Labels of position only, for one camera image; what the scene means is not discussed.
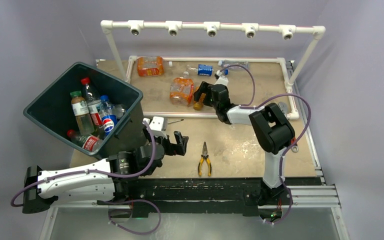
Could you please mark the large crushed orange label bottle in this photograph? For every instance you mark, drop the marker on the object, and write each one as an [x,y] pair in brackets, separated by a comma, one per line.
[151,66]

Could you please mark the yellow black tool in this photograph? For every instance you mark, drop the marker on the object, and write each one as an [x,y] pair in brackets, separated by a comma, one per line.
[175,121]

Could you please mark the red handled adjustable wrench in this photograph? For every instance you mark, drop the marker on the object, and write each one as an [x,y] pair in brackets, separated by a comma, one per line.
[284,108]

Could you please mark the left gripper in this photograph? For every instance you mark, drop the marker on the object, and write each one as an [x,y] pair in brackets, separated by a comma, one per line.
[179,148]

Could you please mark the small jar green lid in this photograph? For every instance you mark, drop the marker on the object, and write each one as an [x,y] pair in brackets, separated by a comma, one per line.
[81,112]

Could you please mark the blue label bottle back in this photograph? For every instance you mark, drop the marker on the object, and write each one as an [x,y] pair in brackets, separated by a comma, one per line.
[204,70]

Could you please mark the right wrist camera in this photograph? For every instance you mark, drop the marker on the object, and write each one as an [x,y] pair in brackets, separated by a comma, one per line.
[221,79]

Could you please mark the yellow handled pliers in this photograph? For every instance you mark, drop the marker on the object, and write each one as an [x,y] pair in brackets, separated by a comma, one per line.
[204,159]

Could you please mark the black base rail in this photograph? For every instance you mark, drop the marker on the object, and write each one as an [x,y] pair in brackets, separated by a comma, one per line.
[247,196]

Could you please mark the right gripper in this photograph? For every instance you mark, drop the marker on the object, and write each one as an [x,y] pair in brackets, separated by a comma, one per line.
[203,88]

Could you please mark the clear crushed bottle back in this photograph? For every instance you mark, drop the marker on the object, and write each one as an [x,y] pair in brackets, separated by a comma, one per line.
[235,65]

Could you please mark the dark green plastic bin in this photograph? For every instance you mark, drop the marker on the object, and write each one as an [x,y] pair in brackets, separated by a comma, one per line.
[51,110]

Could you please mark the Pepsi bottle blue cap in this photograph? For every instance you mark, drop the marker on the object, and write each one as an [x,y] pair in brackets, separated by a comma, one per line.
[107,115]

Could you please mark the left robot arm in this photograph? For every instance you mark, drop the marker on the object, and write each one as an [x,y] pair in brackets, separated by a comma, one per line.
[101,180]

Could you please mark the white PVC pipe frame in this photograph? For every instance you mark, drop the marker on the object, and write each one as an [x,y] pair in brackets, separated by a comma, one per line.
[173,28]

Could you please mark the red label bottle red cap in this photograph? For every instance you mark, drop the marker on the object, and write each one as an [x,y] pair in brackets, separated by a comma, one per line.
[87,142]

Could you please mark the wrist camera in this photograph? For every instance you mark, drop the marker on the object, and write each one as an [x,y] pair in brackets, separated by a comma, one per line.
[221,79]
[158,126]

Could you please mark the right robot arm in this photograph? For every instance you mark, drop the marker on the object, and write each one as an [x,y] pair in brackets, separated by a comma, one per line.
[272,129]

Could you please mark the small orange juice bottle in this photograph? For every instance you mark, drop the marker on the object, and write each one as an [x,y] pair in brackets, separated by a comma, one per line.
[198,105]

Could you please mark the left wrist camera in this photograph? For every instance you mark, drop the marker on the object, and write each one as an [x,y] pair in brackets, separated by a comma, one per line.
[158,126]

